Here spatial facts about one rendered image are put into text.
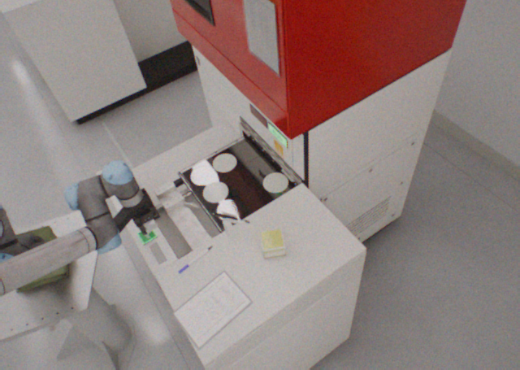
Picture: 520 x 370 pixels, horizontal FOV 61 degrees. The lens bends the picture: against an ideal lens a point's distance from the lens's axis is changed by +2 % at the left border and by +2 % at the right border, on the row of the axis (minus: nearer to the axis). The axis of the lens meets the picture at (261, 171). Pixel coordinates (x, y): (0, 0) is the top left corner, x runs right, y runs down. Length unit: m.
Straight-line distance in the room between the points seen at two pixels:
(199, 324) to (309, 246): 0.43
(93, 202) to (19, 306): 0.63
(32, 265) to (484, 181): 2.54
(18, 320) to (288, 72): 1.26
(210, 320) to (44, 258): 0.50
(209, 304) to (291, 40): 0.82
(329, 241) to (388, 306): 1.04
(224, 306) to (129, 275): 1.35
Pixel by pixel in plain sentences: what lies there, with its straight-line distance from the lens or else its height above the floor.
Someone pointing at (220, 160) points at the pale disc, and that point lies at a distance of 1.81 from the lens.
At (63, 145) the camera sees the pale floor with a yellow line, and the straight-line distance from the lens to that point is 3.55.
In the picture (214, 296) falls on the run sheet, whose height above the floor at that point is 0.97.
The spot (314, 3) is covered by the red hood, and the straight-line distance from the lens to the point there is 1.17.
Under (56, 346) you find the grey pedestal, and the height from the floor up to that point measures 0.01.
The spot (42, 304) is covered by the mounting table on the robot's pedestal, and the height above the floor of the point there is 0.82.
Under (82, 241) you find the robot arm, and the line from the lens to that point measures 1.30.
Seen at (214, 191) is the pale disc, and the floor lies 0.90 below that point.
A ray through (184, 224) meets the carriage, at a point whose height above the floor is 0.88.
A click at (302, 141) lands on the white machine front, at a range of 1.45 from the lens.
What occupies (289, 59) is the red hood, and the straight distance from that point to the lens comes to 1.20.
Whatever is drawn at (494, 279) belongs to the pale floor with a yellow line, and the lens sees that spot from 2.68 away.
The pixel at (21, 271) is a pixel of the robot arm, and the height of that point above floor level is 1.32.
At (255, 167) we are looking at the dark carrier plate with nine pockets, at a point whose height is 0.90.
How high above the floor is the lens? 2.26
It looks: 51 degrees down
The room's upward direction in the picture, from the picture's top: 8 degrees counter-clockwise
